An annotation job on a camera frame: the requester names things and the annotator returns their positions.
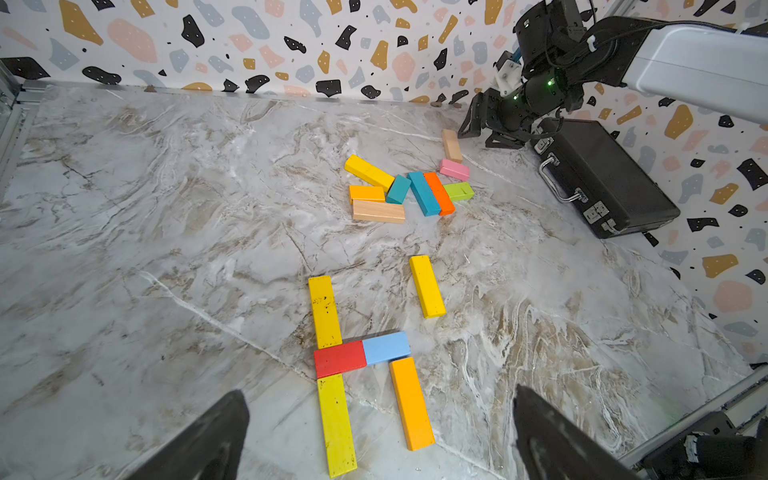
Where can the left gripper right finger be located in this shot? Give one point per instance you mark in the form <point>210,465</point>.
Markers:
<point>552,447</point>

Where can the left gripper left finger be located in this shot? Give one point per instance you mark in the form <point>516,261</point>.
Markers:
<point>209,448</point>

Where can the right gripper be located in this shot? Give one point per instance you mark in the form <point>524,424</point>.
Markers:
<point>555,61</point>

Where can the lime yellow block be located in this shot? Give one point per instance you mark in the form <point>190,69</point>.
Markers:
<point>338,436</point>

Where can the red block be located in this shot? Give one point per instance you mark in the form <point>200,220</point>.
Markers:
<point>339,359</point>

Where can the pink block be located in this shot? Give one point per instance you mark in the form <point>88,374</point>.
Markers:
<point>454,170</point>

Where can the green block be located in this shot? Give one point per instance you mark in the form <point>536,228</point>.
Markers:
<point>459,191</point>

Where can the light blue block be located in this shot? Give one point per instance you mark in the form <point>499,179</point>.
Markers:
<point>386,348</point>

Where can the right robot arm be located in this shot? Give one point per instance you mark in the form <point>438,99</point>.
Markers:
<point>711,66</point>

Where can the tan block upper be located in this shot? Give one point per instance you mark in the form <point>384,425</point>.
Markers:
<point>451,146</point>

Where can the black briefcase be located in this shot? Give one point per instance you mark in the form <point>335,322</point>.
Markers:
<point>584,166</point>

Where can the orange block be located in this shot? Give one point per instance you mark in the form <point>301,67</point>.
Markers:
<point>442,197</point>

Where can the teal block upright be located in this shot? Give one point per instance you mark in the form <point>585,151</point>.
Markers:
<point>424,194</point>

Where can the teal block tilted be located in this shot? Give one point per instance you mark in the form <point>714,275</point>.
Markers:
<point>398,190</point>

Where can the orange-yellow small block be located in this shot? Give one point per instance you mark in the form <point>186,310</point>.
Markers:
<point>366,193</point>

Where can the tan wooden block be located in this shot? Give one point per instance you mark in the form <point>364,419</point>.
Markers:
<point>378,212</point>

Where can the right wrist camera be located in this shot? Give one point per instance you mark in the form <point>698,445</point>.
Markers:
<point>508,76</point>

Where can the aluminium front rail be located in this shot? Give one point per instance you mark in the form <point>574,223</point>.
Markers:
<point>742,404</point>

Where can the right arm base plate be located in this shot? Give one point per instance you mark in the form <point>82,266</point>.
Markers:
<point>713,450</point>

